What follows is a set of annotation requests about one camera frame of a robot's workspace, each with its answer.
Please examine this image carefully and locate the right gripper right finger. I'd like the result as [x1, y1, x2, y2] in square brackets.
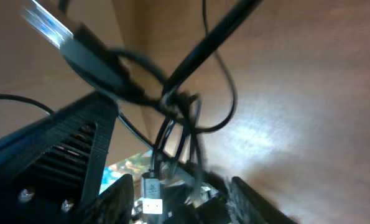
[226, 177, 296, 224]

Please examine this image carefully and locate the thick black USB cable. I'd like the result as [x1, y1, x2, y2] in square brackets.
[21, 0, 201, 218]

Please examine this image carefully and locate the thin black USB cable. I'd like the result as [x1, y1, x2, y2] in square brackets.
[141, 0, 263, 215]

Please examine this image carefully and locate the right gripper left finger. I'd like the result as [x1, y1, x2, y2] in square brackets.
[75, 174, 134, 224]

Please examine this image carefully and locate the left camera cable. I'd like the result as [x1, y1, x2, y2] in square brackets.
[0, 93, 55, 116]

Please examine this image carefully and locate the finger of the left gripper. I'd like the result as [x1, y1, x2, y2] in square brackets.
[0, 92, 118, 223]

